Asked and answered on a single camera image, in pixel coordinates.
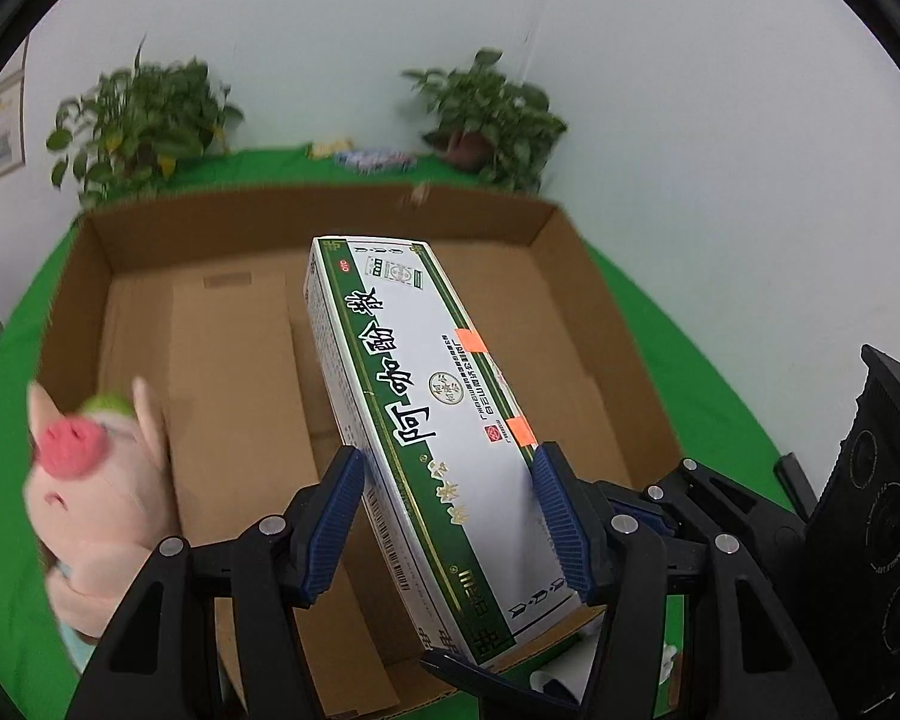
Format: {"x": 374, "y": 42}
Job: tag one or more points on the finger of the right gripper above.
{"x": 496, "y": 697}

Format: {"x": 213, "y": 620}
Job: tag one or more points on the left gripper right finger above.
{"x": 574, "y": 525}

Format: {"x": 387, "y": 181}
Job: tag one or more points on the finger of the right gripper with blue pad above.
{"x": 732, "y": 508}

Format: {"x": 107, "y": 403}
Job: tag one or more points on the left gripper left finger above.
{"x": 320, "y": 518}

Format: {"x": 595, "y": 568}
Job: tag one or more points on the white hair dryer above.
{"x": 565, "y": 676}

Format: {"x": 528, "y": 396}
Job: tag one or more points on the green white medicine box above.
{"x": 448, "y": 488}

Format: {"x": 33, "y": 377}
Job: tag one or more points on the pink pig plush toy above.
{"x": 99, "y": 497}

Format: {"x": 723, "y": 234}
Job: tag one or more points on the small black device on table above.
{"x": 795, "y": 483}

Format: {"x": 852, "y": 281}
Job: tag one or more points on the large open cardboard tray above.
{"x": 202, "y": 296}

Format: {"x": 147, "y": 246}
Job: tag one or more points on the small items behind tray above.
{"x": 343, "y": 153}

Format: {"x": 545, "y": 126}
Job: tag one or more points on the right potted green plant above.
{"x": 486, "y": 125}

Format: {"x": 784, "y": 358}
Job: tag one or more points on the potted green plant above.
{"x": 486, "y": 125}
{"x": 129, "y": 134}

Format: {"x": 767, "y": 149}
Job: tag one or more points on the left potted green plant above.
{"x": 129, "y": 134}

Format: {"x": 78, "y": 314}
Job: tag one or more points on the framed certificates on wall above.
{"x": 12, "y": 143}

